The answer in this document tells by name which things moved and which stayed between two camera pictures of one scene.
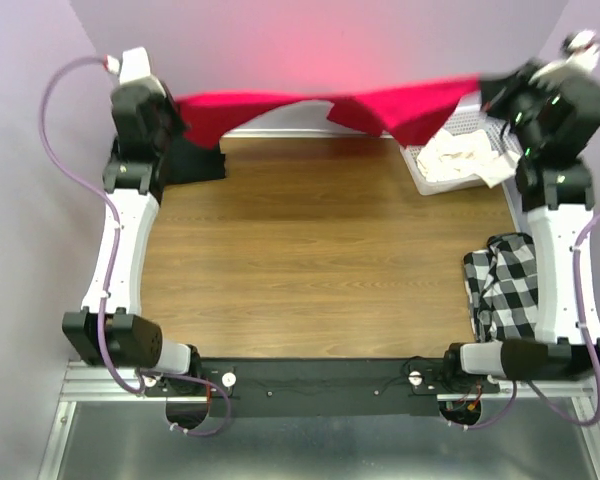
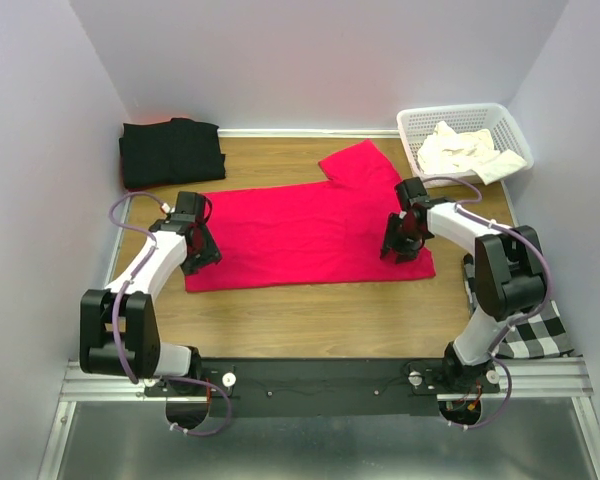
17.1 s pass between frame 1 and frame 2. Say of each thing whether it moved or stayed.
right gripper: moved
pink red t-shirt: moved
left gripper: moved
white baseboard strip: stayed
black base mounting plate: stayed
